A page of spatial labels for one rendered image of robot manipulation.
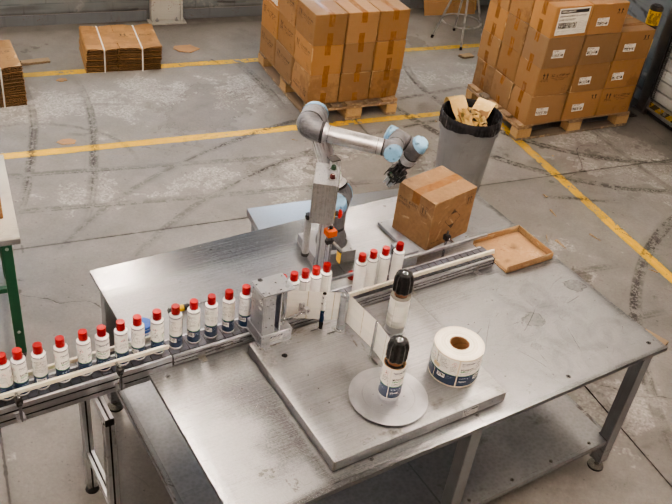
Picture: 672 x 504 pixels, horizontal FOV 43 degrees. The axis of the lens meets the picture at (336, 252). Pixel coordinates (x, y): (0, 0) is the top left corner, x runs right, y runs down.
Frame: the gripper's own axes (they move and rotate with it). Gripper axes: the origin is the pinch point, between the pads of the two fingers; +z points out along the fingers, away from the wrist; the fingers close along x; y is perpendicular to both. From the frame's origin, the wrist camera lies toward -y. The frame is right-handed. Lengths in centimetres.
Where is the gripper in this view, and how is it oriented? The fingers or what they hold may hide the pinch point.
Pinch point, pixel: (389, 183)
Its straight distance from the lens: 407.9
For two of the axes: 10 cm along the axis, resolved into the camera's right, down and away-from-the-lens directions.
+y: -5.9, 5.0, -6.3
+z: -4.1, 4.9, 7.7
